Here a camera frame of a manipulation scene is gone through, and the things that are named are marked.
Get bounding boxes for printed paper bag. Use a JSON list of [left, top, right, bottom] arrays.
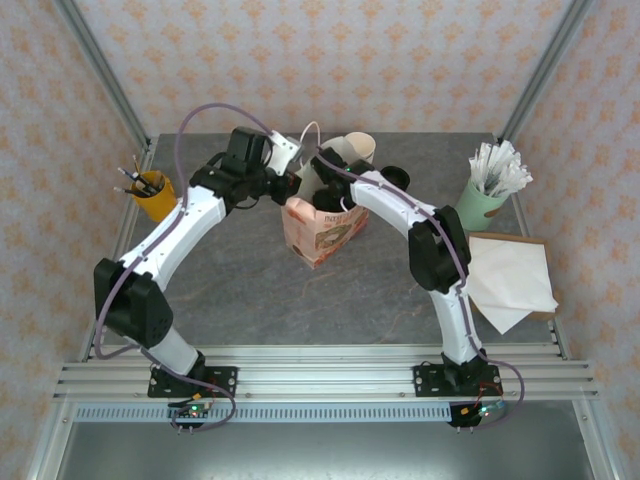
[[280, 122, 371, 271]]

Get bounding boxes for stack of paper cups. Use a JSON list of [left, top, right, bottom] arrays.
[[342, 132, 377, 164]]

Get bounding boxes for yellow pen holder cup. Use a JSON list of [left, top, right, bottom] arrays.
[[129, 170, 179, 224]]

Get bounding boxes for mint green straw holder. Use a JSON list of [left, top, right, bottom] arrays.
[[454, 178, 511, 234]]

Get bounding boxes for white paper napkins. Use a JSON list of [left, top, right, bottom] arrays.
[[467, 236, 560, 335]]

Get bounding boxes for left electronics board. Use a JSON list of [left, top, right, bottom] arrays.
[[167, 402, 214, 434]]

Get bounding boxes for electronics board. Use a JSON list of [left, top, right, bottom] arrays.
[[167, 402, 214, 434], [449, 402, 506, 431]]

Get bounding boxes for right electronics board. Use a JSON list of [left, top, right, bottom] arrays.
[[449, 402, 506, 431]]

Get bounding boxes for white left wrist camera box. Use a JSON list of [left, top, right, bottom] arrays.
[[269, 130, 305, 176]]

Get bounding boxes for aluminium rail beam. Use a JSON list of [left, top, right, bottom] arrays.
[[52, 344, 601, 401]]

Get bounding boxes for aluminium frame post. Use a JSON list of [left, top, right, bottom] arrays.
[[52, 0, 151, 146], [499, 0, 594, 141]]

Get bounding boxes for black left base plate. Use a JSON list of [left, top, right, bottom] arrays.
[[147, 366, 239, 399]]

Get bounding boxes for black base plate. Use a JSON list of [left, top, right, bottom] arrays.
[[147, 366, 239, 399], [413, 364, 501, 399]]

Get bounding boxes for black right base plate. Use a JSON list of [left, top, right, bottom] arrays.
[[413, 364, 501, 399]]

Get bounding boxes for slotted grey cable duct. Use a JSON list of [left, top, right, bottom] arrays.
[[74, 405, 454, 424]]

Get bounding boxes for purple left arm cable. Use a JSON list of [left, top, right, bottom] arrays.
[[94, 102, 281, 435]]

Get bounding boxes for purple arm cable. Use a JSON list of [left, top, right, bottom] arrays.
[[94, 102, 281, 435], [314, 147, 526, 431]]

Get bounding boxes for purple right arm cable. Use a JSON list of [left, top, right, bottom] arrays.
[[314, 147, 526, 431]]

